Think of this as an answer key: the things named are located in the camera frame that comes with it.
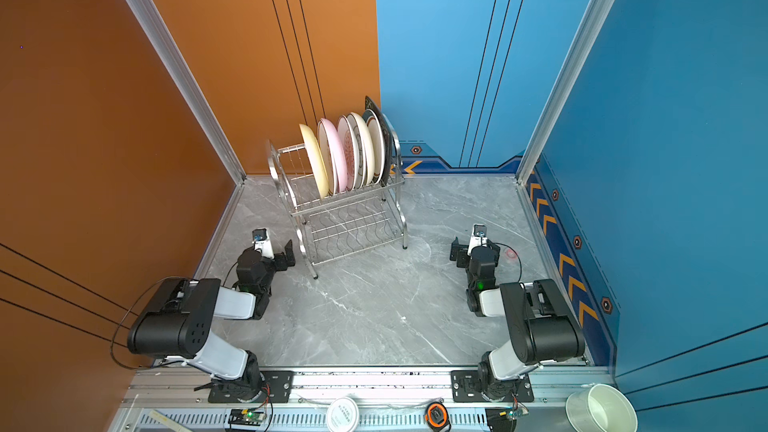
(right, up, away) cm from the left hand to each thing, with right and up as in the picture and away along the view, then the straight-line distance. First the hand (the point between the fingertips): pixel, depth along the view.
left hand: (276, 240), depth 93 cm
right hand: (+61, 0, 0) cm, 61 cm away
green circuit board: (+1, -40, -22) cm, 45 cm away
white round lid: (+26, -35, -28) cm, 52 cm away
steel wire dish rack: (+18, +4, +12) cm, 22 cm away
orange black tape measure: (+47, -37, -26) cm, 65 cm away
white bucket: (+86, -37, -24) cm, 96 cm away
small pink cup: (+76, -6, +4) cm, 76 cm away
